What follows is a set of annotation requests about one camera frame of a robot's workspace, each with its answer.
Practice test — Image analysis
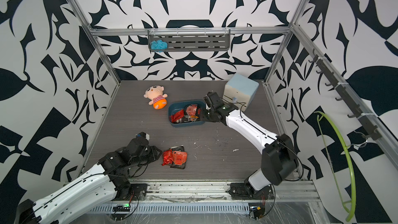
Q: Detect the teal plastic storage box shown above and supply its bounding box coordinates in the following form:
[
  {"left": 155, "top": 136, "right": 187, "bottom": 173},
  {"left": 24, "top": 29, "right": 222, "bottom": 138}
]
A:
[{"left": 168, "top": 100, "right": 206, "bottom": 128}]

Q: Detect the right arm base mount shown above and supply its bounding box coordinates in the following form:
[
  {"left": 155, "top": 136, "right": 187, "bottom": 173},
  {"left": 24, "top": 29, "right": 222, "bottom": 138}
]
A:
[{"left": 227, "top": 183, "right": 274, "bottom": 200}]

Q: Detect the grey wall shelf rack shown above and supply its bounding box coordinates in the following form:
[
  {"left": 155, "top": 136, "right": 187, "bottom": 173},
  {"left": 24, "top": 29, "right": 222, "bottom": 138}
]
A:
[{"left": 147, "top": 30, "right": 231, "bottom": 52}]

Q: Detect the orange label tea bag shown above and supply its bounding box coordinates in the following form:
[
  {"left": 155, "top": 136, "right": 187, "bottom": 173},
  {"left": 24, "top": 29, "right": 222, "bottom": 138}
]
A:
[{"left": 188, "top": 116, "right": 200, "bottom": 122}]

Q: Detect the red foil tea bag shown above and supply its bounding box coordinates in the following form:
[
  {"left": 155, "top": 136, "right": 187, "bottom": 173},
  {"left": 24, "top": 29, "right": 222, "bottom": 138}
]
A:
[{"left": 162, "top": 149, "right": 173, "bottom": 166}]

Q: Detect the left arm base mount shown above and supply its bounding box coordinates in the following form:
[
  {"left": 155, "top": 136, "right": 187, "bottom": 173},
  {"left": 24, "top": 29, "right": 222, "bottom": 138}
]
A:
[{"left": 114, "top": 183, "right": 148, "bottom": 201}]

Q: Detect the blue scrunchy sponge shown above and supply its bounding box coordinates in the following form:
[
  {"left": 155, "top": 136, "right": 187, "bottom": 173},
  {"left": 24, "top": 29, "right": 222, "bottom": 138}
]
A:
[{"left": 150, "top": 40, "right": 169, "bottom": 52}]

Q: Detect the plush baby doll toy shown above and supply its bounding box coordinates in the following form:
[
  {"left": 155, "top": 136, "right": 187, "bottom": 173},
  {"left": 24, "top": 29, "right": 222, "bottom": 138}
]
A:
[{"left": 144, "top": 85, "right": 168, "bottom": 110}]

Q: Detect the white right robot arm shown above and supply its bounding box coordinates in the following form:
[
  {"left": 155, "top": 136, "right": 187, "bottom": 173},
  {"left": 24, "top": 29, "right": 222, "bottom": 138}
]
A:
[{"left": 201, "top": 92, "right": 300, "bottom": 195}]

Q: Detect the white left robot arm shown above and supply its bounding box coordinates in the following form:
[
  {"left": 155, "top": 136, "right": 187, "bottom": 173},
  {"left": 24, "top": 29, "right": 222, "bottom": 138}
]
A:
[{"left": 14, "top": 133, "right": 163, "bottom": 224}]

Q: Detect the small red tea bag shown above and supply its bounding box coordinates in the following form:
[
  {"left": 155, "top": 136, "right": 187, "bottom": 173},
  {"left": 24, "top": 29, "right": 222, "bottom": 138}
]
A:
[{"left": 170, "top": 110, "right": 184, "bottom": 123}]

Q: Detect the green hose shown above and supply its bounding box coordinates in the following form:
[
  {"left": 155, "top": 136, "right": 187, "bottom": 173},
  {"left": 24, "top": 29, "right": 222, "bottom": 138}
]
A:
[{"left": 313, "top": 111, "right": 357, "bottom": 222}]

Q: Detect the red label tea bag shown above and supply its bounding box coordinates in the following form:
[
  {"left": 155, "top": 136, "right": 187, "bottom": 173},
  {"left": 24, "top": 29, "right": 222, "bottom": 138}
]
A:
[
  {"left": 172, "top": 151, "right": 188, "bottom": 166},
  {"left": 185, "top": 104, "right": 201, "bottom": 118}
]

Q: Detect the cream blue mini drawer cabinet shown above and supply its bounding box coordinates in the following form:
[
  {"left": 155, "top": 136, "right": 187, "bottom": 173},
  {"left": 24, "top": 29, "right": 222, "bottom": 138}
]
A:
[{"left": 222, "top": 74, "right": 259, "bottom": 112}]

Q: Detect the yellow oolong tea bag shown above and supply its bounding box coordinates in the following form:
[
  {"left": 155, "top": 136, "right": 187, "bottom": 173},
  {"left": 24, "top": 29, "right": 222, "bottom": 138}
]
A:
[{"left": 171, "top": 146, "right": 186, "bottom": 170}]

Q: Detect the dark hook rail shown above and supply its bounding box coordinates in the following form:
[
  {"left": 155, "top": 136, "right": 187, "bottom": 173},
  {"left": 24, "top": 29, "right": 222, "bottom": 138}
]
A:
[{"left": 311, "top": 50, "right": 382, "bottom": 141}]

